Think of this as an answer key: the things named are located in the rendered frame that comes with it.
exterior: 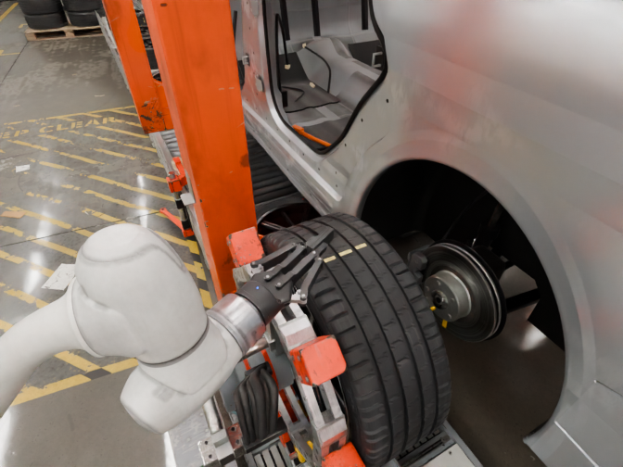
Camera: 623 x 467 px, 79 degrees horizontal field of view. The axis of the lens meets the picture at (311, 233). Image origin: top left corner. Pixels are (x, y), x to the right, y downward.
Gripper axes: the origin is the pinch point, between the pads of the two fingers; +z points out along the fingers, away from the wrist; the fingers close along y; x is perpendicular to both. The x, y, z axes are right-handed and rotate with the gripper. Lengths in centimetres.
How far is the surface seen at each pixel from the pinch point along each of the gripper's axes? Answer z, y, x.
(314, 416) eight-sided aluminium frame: -19.1, 14.2, -25.4
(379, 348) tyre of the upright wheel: -3.8, 18.5, -15.5
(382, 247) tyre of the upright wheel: 15.1, 7.2, -9.4
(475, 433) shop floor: 49, 58, -125
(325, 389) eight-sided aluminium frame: -14.3, 13.3, -23.0
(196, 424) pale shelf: -28, -26, -83
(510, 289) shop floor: 145, 48, -129
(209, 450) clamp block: -35.5, 0.6, -30.8
